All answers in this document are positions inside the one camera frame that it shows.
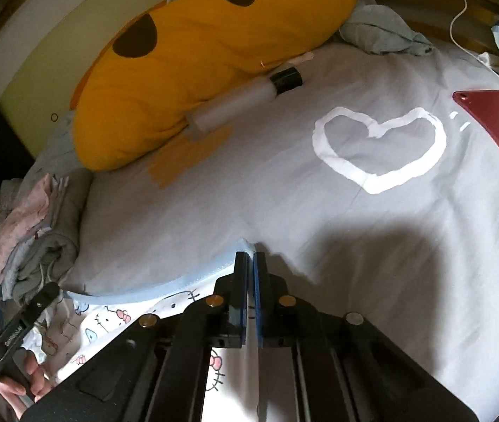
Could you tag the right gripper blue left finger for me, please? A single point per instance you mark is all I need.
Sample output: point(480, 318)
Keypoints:
point(229, 328)

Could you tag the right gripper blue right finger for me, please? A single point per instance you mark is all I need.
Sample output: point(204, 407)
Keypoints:
point(269, 317)

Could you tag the white cartoon cat print pants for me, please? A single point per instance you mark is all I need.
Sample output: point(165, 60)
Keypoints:
point(76, 327)

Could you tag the light blue folded garment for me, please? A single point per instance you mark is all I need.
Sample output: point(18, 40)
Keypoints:
point(24, 274)

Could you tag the pink folded garment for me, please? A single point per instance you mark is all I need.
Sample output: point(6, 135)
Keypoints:
point(29, 213)

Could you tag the grey bedsheet with heart print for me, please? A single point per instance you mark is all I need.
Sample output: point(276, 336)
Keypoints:
point(368, 189)

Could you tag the yellow bread-shaped plush pillow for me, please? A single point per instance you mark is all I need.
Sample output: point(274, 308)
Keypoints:
point(177, 56)

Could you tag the crumpled grey-green cloth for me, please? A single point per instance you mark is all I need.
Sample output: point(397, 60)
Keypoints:
point(378, 30)

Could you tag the grey folded drawstring pants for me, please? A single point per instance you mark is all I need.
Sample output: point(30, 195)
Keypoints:
point(64, 216)

